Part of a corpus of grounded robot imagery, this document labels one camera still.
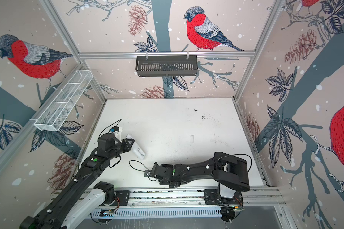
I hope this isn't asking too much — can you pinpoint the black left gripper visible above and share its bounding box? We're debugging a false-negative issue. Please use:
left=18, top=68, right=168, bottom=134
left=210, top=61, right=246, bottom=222
left=108, top=137, right=135, bottom=160

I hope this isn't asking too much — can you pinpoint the white remote control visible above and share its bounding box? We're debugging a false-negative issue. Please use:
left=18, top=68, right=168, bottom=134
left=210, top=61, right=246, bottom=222
left=126, top=134, right=145, bottom=160

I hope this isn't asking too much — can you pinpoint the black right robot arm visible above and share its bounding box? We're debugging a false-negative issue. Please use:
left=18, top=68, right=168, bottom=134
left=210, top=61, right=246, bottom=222
left=144, top=152, right=250, bottom=192

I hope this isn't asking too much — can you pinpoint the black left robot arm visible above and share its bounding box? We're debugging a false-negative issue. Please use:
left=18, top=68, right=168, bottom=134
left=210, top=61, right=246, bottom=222
left=19, top=133, right=135, bottom=229

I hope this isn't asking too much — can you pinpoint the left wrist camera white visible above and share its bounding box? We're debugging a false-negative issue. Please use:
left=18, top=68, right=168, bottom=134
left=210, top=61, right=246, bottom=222
left=110, top=126, right=122, bottom=142

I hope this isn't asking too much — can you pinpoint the left camera black cable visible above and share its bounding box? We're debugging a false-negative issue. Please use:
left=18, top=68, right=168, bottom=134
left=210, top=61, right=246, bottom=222
left=98, top=119, right=122, bottom=139

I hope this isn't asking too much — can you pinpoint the camera black cable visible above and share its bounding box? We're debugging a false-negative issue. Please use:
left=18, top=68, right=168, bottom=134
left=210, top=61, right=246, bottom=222
left=98, top=119, right=122, bottom=139
left=128, top=159, right=158, bottom=182

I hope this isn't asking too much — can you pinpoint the right camera black cable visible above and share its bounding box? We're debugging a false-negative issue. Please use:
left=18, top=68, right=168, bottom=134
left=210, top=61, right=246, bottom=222
left=128, top=159, right=158, bottom=182

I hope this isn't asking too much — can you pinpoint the aluminium mounting rail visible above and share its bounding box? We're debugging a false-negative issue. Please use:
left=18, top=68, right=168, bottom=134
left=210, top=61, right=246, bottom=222
left=114, top=186, right=287, bottom=208

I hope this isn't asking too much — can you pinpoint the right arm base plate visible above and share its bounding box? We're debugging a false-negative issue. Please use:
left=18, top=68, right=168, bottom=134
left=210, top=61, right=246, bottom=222
left=204, top=189, right=243, bottom=207

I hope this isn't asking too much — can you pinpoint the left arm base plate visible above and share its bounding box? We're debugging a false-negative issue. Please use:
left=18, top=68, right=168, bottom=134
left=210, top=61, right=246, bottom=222
left=102, top=190, right=130, bottom=207

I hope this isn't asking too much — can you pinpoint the white mesh wire tray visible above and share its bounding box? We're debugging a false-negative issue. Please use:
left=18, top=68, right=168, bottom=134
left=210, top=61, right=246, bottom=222
left=34, top=70, right=93, bottom=131

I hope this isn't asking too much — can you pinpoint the black hanging wire basket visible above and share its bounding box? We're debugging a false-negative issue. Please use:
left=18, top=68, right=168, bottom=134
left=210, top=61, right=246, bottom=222
left=135, top=55, right=198, bottom=77

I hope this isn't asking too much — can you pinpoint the horizontal aluminium frame bar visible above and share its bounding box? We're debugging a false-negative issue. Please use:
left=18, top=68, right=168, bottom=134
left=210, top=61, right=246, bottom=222
left=78, top=51, right=257, bottom=60

